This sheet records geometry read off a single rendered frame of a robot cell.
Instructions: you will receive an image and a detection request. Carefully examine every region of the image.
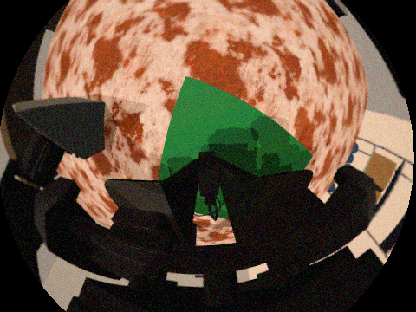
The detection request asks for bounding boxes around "green circuit board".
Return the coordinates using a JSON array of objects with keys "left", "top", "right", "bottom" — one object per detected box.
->
[{"left": 157, "top": 76, "right": 313, "bottom": 181}]

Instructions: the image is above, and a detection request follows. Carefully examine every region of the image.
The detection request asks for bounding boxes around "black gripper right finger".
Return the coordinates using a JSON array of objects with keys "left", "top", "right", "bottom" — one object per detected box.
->
[{"left": 218, "top": 157, "right": 313, "bottom": 242}]

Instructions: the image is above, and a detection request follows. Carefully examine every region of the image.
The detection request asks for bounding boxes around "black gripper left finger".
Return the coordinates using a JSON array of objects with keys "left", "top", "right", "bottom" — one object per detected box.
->
[{"left": 104, "top": 159, "right": 198, "bottom": 246}]

